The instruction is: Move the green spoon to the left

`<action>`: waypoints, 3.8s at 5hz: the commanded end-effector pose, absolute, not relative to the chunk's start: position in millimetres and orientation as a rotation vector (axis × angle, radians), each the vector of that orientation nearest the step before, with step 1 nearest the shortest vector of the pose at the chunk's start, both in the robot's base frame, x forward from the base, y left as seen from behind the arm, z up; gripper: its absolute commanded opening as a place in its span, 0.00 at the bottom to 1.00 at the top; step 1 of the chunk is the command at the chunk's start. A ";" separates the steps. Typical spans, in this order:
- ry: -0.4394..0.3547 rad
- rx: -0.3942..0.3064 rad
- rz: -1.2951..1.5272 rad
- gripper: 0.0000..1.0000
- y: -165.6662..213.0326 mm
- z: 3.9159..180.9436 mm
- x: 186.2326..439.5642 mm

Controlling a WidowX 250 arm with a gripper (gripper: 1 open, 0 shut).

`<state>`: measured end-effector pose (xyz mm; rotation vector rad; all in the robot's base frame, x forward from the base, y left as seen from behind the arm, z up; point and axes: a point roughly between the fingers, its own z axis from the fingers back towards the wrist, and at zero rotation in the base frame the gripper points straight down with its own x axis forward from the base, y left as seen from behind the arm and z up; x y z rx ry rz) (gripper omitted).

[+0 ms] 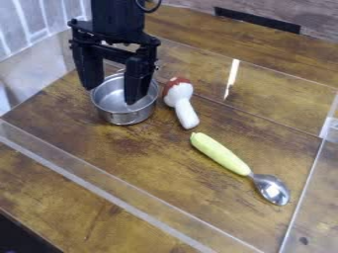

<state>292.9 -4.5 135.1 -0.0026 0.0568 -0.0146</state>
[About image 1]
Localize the small steel pot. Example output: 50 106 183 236
89 72 160 126

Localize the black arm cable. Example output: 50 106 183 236
134 0 164 14

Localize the red white toy mushroom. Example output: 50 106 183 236
162 77 199 129

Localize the green handled metal spoon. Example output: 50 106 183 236
189 132 289 206

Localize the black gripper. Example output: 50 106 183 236
66 19 161 105

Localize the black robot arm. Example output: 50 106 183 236
66 0 162 105

